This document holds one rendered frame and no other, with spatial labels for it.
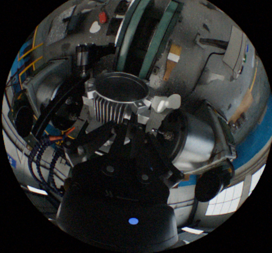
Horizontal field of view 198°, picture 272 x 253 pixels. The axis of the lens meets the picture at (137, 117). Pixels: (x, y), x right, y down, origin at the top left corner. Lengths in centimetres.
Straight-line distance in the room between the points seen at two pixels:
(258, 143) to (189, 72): 517
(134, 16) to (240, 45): 31
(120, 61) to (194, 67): 34
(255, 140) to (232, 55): 523
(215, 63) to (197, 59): 12
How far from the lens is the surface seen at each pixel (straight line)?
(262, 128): 541
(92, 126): 25
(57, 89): 34
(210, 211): 699
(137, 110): 19
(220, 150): 43
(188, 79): 49
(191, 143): 28
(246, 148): 552
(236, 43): 28
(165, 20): 33
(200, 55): 48
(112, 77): 32
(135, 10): 35
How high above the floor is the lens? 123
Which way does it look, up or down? 42 degrees down
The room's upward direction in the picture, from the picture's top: 166 degrees counter-clockwise
